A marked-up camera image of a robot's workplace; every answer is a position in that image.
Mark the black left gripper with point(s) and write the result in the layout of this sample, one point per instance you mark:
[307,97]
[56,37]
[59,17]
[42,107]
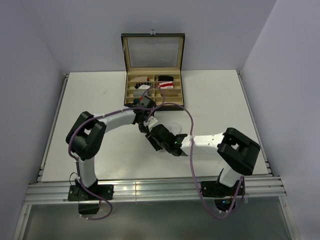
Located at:
[143,129]

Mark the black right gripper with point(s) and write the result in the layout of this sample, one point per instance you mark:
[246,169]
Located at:
[153,141]

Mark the white sock black stripes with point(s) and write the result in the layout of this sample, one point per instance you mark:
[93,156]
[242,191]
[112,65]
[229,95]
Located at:
[174,128]

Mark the brown ribbed sock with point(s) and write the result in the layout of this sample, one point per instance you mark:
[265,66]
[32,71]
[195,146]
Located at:
[171,93]

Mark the red white striped sock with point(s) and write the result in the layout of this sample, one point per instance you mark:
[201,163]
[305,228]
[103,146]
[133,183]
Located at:
[166,85]

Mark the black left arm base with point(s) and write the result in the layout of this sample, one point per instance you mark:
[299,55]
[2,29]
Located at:
[89,204]

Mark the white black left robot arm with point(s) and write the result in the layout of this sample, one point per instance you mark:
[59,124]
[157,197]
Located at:
[86,135]

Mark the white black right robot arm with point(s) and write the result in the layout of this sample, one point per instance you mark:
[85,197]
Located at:
[238,150]

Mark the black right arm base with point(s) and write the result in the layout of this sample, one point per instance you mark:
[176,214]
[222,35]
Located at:
[222,194]

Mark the rolled teal sock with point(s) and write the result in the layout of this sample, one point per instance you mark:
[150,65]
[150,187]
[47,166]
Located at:
[136,101]

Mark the rolled grey sock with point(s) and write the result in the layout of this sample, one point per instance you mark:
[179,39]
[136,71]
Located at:
[141,93]

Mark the rolled black white sock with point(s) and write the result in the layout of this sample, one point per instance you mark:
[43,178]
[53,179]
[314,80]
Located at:
[143,86]

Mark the black compartment storage box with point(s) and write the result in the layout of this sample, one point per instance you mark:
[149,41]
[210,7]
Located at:
[148,55]

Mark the aluminium table frame rail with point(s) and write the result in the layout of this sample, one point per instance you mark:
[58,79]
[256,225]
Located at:
[150,190]

